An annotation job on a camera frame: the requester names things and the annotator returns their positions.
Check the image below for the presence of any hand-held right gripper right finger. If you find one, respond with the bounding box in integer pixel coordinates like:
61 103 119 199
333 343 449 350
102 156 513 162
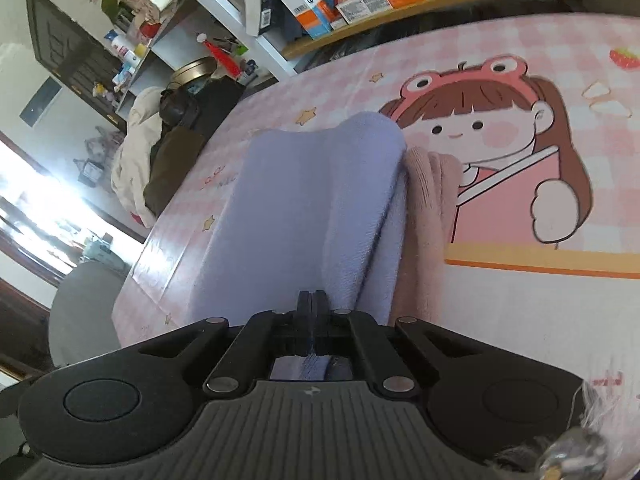
313 289 496 397

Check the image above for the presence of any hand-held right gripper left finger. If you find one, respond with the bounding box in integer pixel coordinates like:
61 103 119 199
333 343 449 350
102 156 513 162
135 290 313 393

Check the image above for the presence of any purple and brown sweater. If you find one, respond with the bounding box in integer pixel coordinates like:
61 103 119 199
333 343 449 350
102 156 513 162
187 111 466 383

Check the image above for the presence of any grey chair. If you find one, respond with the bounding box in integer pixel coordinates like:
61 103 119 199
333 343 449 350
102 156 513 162
47 260 136 368

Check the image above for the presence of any cream jacket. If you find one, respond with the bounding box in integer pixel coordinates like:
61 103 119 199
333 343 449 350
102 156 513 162
111 86 173 228

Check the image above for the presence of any black case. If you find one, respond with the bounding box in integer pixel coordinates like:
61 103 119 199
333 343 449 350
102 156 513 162
190 77 246 136

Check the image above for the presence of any gold round tin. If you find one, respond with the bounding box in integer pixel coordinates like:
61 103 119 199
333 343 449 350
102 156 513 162
170 57 218 86

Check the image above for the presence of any red tassel ornament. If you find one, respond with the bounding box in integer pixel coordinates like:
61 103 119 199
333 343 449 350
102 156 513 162
197 32 241 78

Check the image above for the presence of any white shelving unit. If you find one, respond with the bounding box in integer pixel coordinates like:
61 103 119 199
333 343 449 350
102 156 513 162
115 0 311 121

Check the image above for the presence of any white and orange upright carton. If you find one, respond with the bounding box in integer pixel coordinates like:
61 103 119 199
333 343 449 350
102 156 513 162
265 0 336 41

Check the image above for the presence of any white bottle with red label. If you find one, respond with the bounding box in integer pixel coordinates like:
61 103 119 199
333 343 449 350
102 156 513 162
105 30 135 60

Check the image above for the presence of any dark door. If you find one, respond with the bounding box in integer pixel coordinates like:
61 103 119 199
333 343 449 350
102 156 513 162
25 0 128 133

